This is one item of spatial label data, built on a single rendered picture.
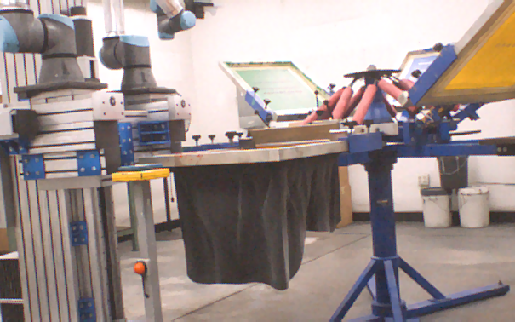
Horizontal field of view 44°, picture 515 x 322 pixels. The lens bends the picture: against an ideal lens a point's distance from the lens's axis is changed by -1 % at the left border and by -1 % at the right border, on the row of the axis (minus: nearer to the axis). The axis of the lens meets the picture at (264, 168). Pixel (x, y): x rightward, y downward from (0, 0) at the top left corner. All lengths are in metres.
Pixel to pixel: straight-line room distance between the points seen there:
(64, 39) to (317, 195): 1.02
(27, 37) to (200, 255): 0.93
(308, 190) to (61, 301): 1.02
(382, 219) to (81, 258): 1.56
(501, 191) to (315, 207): 4.41
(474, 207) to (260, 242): 4.32
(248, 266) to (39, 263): 0.83
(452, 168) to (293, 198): 4.22
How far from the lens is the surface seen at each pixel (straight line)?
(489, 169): 6.57
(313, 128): 2.53
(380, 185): 3.31
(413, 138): 3.04
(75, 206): 2.50
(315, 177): 2.28
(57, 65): 2.23
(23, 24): 2.20
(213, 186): 2.20
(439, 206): 6.35
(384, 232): 3.34
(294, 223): 2.16
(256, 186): 2.11
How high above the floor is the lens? 1.03
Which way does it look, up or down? 3 degrees down
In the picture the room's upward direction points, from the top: 5 degrees counter-clockwise
